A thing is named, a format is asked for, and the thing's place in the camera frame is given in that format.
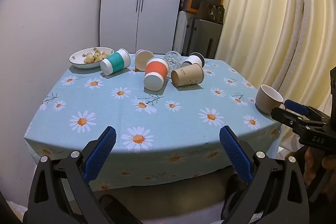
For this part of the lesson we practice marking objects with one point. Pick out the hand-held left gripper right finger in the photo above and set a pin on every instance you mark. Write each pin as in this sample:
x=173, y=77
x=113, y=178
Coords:
x=235, y=153

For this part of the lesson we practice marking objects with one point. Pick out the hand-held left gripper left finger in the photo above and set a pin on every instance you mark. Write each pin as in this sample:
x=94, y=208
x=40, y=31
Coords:
x=101, y=153

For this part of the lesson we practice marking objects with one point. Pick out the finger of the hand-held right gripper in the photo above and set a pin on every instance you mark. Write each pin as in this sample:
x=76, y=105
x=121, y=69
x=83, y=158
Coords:
x=284, y=116
x=296, y=106

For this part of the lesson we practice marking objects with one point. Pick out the beige ceramic cup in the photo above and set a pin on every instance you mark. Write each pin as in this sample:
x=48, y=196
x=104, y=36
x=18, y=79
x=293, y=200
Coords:
x=267, y=98

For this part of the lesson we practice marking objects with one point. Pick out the brown paper cup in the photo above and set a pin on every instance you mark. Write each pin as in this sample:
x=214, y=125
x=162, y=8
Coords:
x=187, y=75

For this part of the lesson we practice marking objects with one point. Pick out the teal banded white cup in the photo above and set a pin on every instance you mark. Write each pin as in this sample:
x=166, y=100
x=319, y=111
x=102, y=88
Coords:
x=115, y=61

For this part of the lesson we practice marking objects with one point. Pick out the orange banded white cup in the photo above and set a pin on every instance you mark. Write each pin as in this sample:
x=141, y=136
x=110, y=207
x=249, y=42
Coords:
x=156, y=71

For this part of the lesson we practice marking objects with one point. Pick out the pink cup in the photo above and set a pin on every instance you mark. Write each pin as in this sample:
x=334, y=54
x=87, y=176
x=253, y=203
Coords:
x=143, y=60

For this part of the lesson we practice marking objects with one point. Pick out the white cup with black lid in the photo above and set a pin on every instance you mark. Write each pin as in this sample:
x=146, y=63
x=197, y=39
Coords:
x=193, y=59

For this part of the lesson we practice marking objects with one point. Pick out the clear glass cup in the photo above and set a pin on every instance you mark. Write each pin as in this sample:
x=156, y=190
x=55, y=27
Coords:
x=173, y=59

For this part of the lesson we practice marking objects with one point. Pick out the person's right hand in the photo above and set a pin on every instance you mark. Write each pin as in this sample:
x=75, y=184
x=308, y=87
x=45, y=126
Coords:
x=309, y=165

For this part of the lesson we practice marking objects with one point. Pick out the blue daisy tablecloth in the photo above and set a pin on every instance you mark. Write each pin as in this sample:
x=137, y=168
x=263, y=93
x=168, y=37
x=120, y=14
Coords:
x=168, y=121

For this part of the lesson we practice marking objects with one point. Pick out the cream curtain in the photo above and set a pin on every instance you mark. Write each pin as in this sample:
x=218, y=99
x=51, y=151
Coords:
x=275, y=29

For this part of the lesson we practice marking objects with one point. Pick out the white floral bowl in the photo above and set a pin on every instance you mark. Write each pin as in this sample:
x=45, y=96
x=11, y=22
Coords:
x=77, y=60

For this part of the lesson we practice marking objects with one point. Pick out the pile of beige food pieces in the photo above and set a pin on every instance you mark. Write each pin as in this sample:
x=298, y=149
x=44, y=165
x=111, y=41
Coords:
x=94, y=55

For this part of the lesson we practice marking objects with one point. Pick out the grey suitcase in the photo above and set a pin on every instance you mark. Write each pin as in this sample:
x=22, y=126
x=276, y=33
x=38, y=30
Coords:
x=202, y=37

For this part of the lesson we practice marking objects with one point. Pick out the black bag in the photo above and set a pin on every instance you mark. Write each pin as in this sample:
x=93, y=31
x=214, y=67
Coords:
x=211, y=12

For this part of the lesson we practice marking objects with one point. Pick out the white suitcase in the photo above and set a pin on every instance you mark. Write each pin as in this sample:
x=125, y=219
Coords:
x=181, y=29

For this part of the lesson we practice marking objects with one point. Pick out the white refrigerator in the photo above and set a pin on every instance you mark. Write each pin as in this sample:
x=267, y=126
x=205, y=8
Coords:
x=123, y=3

